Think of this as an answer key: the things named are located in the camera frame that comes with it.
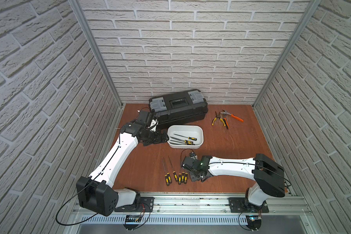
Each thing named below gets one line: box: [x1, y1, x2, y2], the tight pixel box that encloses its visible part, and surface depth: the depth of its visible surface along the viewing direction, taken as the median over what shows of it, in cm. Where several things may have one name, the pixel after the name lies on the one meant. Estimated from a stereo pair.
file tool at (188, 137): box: [173, 133, 198, 141], surface depth 100 cm
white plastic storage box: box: [167, 124, 204, 149], surface depth 100 cm
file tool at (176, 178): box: [167, 155, 179, 182], surface depth 84 cm
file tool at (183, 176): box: [180, 168, 185, 183], surface depth 83 cm
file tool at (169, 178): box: [162, 156, 173, 184], surface depth 83 cm
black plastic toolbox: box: [148, 89, 209, 129], surface depth 99 cm
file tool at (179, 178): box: [177, 163, 182, 185], surface depth 83 cm
